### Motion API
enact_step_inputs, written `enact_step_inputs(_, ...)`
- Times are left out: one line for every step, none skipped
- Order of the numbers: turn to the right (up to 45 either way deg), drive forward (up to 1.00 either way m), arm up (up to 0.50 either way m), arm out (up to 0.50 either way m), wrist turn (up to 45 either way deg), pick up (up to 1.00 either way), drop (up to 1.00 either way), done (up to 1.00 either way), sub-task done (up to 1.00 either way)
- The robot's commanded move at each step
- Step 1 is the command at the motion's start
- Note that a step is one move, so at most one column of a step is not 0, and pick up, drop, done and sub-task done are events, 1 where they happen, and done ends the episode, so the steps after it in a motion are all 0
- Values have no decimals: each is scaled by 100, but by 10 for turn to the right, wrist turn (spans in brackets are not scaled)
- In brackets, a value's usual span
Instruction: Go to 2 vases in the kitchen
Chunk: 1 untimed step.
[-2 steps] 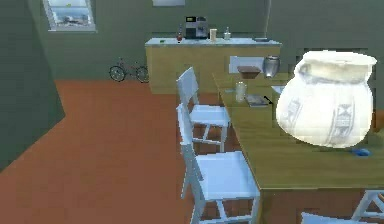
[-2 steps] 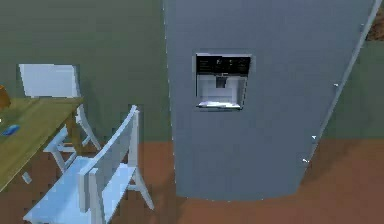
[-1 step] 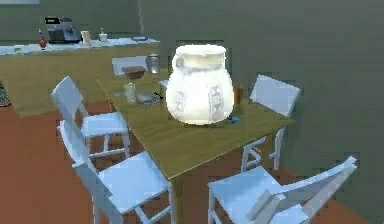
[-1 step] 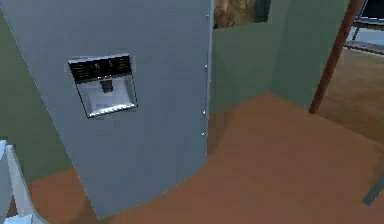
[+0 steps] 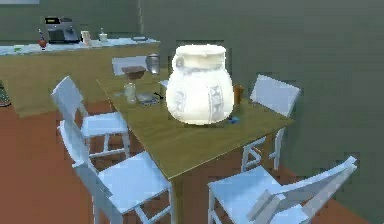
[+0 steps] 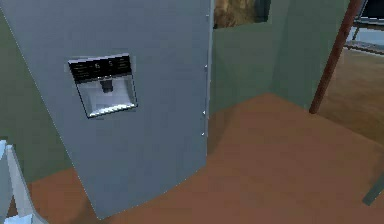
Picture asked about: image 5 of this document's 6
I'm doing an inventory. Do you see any olive wooden dining table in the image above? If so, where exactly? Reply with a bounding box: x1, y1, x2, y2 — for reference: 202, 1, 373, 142
95, 68, 296, 224

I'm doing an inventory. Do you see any olive kitchen counter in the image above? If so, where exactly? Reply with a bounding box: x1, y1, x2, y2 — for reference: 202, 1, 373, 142
0, 37, 162, 118

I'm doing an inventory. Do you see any clear glass jar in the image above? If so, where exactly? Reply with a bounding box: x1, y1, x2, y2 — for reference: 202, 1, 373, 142
123, 82, 138, 105

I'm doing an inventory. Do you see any black and silver coffee machine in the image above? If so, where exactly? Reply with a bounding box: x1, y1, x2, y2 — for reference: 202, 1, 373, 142
44, 16, 81, 45

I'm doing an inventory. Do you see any white cup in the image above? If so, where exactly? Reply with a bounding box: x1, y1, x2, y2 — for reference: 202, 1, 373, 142
80, 30, 92, 47

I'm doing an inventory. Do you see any small pale bottle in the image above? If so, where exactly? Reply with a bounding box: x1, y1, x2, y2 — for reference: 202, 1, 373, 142
98, 27, 109, 43

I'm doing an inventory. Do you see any dark flat dish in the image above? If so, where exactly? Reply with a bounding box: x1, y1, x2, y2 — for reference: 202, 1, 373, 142
136, 92, 161, 107

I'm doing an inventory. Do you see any brown bowl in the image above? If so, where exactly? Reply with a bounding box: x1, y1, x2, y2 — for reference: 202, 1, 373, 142
121, 65, 148, 81

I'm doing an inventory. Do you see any large white ceramic vase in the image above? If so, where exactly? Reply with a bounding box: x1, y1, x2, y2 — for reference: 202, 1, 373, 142
165, 44, 235, 126

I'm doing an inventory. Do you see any brown cup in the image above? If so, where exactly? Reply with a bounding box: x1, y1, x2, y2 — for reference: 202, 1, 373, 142
232, 84, 245, 107

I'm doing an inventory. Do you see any silver metal pot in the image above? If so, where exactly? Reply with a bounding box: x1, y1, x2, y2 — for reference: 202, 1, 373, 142
145, 53, 161, 75

